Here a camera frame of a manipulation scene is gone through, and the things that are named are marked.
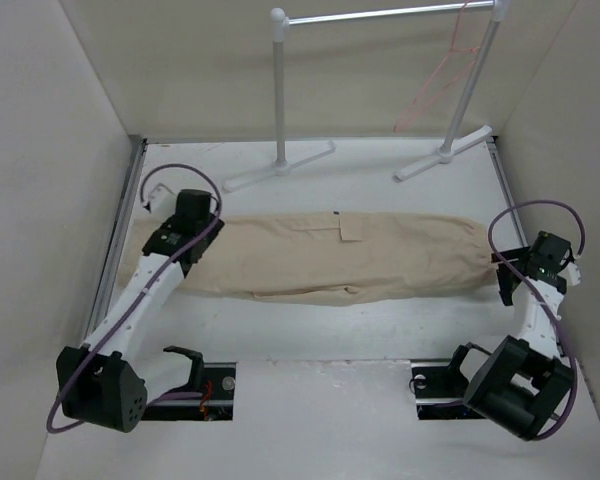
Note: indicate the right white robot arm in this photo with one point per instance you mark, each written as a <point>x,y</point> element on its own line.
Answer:
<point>523,381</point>

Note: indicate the white clothes rack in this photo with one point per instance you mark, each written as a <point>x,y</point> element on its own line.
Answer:
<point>452,145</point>

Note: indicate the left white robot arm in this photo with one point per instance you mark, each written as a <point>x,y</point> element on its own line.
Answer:
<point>106,381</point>

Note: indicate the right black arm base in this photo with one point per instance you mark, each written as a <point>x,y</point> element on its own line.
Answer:
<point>438,392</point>

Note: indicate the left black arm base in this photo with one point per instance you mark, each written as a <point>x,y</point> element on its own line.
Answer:
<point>213,400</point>

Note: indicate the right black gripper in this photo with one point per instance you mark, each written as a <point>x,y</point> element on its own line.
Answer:
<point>503,282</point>

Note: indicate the pink wire hanger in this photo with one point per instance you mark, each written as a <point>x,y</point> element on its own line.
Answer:
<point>456,63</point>

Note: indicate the beige trousers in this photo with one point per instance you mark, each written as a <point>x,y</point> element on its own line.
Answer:
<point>344,258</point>

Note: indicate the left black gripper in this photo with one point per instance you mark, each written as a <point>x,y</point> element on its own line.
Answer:
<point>212,233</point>

